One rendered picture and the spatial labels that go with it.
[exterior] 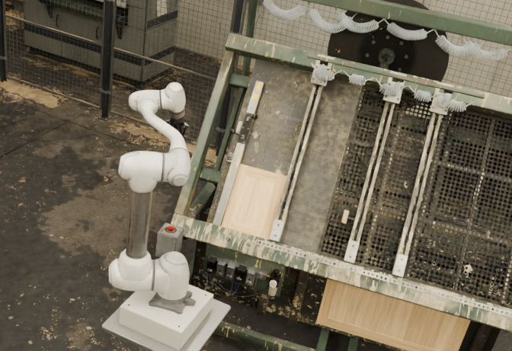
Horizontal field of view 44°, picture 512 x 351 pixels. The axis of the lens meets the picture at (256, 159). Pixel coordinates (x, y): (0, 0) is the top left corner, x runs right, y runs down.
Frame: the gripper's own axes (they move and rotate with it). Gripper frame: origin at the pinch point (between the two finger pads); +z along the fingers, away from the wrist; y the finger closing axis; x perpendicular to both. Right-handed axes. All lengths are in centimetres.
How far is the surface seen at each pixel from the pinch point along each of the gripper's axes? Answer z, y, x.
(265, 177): 36, -49, -15
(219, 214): 48, -28, 12
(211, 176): 44.9, -15.1, -12.3
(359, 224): 38, -111, 2
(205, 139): 28.1, -6.9, -26.5
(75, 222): 167, 106, -24
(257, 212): 47, -50, 5
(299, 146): 21, -66, -32
